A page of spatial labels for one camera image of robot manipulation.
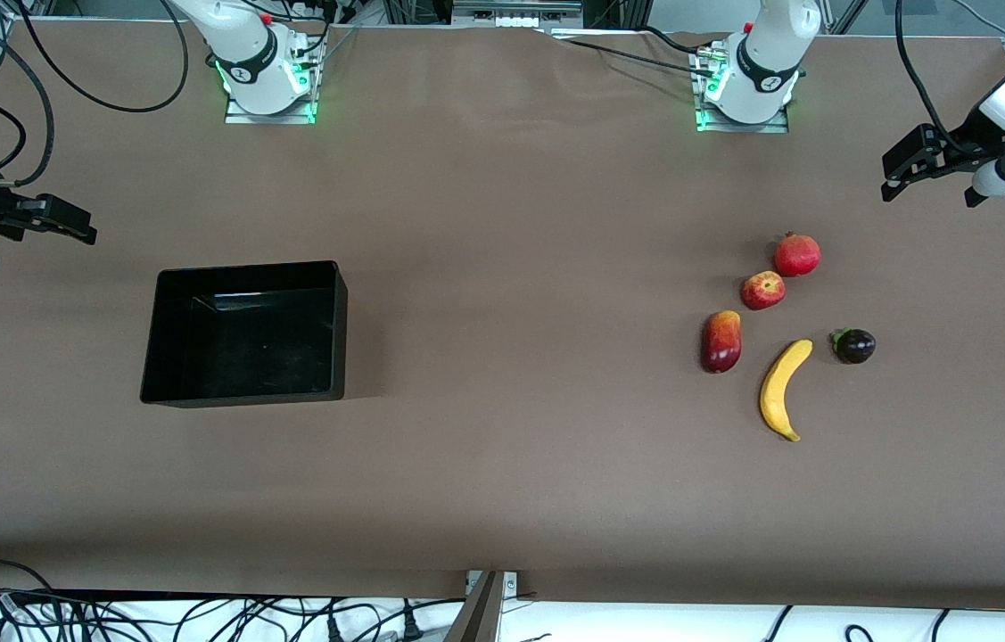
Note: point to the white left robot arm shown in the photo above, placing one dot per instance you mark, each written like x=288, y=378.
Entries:
x=770, y=53

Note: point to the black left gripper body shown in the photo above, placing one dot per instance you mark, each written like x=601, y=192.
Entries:
x=971, y=141

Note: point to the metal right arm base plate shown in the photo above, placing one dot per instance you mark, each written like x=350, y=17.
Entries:
x=239, y=114

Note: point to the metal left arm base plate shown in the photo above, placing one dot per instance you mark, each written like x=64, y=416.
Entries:
x=774, y=127

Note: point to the yellow banana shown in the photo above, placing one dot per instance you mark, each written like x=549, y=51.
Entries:
x=778, y=388

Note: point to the silver metal frame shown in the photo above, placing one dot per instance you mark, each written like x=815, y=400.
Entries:
x=515, y=11

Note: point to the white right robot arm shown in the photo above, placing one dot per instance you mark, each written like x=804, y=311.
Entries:
x=251, y=49

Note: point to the red pomegranate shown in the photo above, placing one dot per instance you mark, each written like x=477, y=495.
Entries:
x=797, y=255

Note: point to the black plastic box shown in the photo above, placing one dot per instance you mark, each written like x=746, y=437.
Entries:
x=243, y=339

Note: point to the red mango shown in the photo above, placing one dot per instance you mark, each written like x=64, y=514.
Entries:
x=721, y=342

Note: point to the red apple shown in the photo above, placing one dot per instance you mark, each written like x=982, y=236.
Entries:
x=762, y=291

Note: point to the metal table bracket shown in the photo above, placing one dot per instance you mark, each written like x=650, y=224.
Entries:
x=484, y=611

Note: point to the dark purple eggplant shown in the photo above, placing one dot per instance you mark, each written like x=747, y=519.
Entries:
x=855, y=346

